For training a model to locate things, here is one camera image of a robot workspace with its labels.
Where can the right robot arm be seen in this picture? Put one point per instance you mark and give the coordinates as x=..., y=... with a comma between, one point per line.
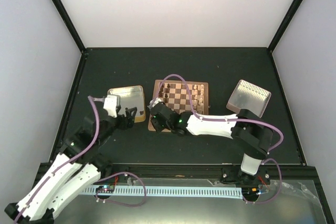
x=251, y=134

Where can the left controller board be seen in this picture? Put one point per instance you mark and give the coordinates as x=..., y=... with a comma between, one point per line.
x=105, y=189

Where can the black frame post left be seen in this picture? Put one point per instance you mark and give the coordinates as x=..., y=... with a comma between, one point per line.
x=69, y=24

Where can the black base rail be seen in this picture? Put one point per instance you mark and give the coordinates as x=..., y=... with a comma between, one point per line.
x=224, y=173

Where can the right controller board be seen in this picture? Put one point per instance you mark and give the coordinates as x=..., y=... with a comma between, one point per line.
x=253, y=191

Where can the black frame post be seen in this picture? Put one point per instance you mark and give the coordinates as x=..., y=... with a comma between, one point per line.
x=295, y=4
x=69, y=24

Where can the yellow metal tin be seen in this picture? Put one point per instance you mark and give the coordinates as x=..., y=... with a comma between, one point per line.
x=132, y=96

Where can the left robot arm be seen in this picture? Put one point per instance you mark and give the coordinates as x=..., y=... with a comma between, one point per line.
x=77, y=166

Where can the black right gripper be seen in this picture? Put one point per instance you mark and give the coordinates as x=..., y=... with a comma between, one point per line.
x=158, y=127

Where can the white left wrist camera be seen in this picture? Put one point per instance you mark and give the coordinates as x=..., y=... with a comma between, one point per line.
x=112, y=105

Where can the white queen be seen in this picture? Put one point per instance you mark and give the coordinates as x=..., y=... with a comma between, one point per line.
x=201, y=107

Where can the black frame post right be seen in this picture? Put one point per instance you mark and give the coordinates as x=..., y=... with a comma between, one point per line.
x=295, y=4

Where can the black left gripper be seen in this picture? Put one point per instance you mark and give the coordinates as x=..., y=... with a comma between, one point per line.
x=130, y=120

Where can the wooden chess board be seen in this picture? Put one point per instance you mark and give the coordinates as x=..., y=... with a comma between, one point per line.
x=178, y=96

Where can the controller board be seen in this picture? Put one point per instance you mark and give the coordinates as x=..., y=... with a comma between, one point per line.
x=105, y=189
x=253, y=191

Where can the white slotted cable duct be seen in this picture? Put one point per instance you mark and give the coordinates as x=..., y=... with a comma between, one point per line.
x=169, y=191

